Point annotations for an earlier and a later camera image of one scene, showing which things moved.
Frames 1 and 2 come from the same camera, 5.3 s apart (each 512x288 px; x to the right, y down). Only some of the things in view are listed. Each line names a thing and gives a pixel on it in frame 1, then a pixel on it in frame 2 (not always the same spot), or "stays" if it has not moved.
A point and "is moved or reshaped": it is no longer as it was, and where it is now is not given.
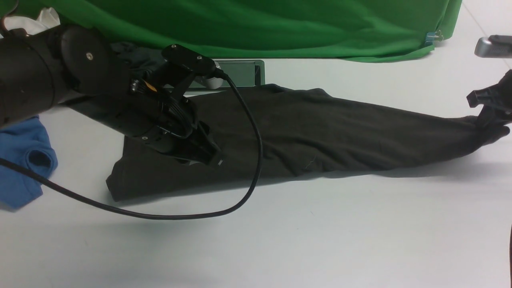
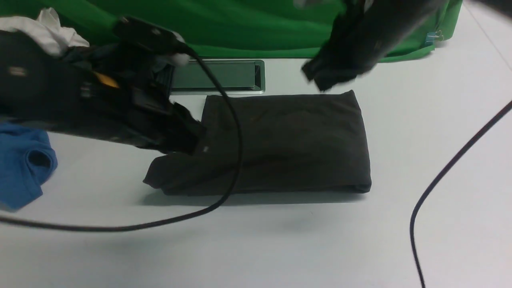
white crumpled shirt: [49, 18] stays
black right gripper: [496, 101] -> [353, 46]
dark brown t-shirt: [265, 132] is moved or reshaped
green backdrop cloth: [376, 30] stays
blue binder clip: [431, 37] stays
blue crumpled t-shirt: [26, 143] stays
